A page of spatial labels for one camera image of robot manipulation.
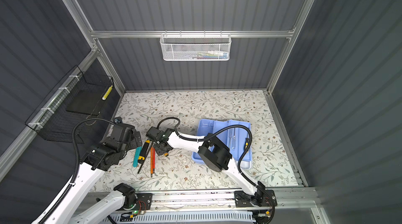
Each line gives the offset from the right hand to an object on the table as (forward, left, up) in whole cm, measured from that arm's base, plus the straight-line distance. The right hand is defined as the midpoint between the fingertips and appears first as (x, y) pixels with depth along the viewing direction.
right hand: (162, 150), depth 91 cm
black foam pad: (+14, +34, +28) cm, 46 cm away
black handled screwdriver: (-2, -47, +11) cm, 48 cm away
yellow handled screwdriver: (-3, -3, +2) cm, 5 cm away
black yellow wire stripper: (-5, +10, +2) cm, 12 cm away
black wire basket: (-2, +38, +34) cm, 52 cm away
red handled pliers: (-6, +5, +1) cm, 7 cm away
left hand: (-3, +11, +22) cm, 24 cm away
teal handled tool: (-6, +13, +2) cm, 15 cm away
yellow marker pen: (+18, +26, +29) cm, 43 cm away
